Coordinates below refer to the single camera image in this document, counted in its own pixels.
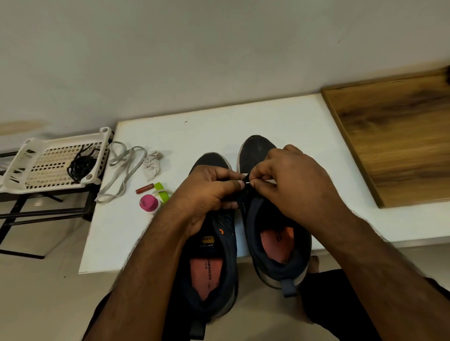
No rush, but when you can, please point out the person's right hand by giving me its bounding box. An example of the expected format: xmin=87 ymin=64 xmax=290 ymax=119
xmin=248 ymin=144 xmax=347 ymax=230

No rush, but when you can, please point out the person's left hand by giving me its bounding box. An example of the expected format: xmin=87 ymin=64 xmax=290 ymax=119
xmin=167 ymin=164 xmax=247 ymax=238

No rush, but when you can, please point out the grey shoelace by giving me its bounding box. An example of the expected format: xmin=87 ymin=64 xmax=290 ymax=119
xmin=239 ymin=172 xmax=278 ymax=189

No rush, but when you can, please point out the dark sneaker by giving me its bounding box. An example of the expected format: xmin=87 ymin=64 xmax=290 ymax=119
xmin=171 ymin=152 xmax=240 ymax=341
xmin=236 ymin=134 xmax=314 ymax=299

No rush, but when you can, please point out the grey shoelaces bundle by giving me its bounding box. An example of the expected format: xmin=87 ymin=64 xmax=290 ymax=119
xmin=94 ymin=141 xmax=165 ymax=205

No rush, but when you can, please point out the black shoelace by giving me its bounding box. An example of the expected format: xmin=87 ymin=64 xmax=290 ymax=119
xmin=74 ymin=144 xmax=105 ymax=178
xmin=67 ymin=151 xmax=99 ymax=185

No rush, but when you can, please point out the person's left forearm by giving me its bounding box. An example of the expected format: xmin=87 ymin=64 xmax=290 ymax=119
xmin=81 ymin=211 xmax=205 ymax=341

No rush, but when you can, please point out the person's right forearm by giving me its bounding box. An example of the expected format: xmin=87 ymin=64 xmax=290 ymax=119
xmin=320 ymin=214 xmax=450 ymax=341

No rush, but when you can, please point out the green marker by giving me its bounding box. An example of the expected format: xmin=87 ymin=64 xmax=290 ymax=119
xmin=153 ymin=182 xmax=170 ymax=205

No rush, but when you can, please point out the pink capped white bottle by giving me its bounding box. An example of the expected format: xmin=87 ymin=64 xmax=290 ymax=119
xmin=138 ymin=193 xmax=161 ymax=213

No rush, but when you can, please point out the wooden board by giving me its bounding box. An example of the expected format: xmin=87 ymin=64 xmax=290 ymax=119
xmin=321 ymin=68 xmax=450 ymax=209

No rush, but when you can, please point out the white perforated plastic tray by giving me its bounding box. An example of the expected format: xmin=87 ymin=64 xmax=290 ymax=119
xmin=0 ymin=126 xmax=115 ymax=195

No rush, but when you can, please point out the black metal rack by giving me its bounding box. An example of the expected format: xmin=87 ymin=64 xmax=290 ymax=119
xmin=0 ymin=148 xmax=103 ymax=260

